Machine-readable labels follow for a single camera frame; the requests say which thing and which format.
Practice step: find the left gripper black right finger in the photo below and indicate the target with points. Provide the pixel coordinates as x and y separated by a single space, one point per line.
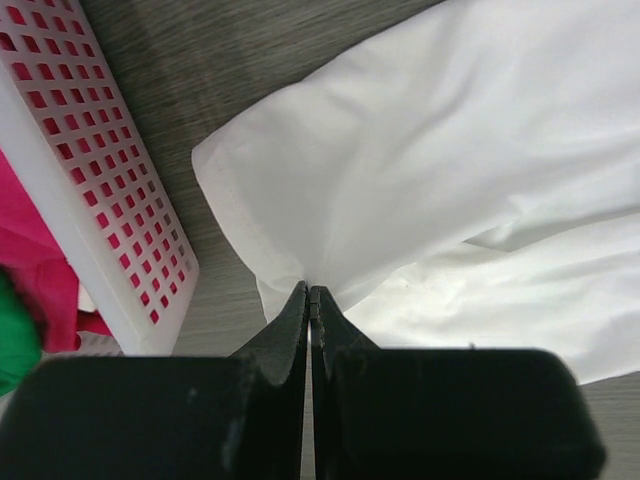
461 413

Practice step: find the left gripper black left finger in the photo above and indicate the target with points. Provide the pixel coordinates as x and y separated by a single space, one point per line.
234 417

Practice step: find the white printed t shirt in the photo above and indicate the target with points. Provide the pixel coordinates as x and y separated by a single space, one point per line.
469 177

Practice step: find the green t shirt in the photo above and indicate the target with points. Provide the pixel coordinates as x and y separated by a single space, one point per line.
20 342

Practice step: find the red t shirt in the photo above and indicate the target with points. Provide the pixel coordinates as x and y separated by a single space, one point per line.
39 271

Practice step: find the white plastic basket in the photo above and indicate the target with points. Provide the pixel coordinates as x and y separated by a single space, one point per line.
70 139

